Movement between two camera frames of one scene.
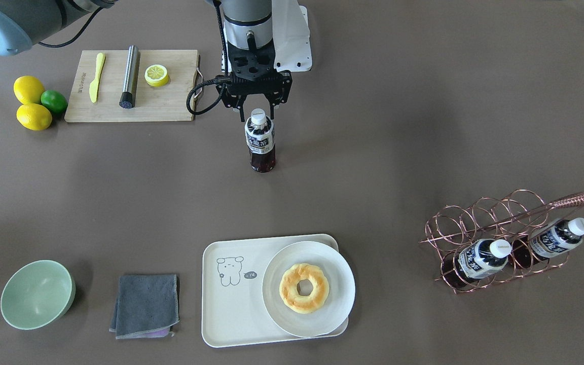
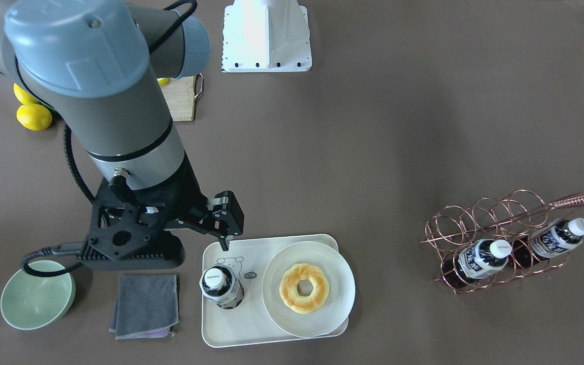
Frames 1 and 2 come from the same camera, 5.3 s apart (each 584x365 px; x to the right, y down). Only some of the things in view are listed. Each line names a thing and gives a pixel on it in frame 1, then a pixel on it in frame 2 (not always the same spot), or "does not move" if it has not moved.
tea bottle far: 480,259 does not move
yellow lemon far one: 28,90 does not move
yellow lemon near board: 34,116 does not move
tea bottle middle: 549,239 does not move
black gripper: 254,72 to 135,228
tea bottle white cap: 258,116 to 214,277
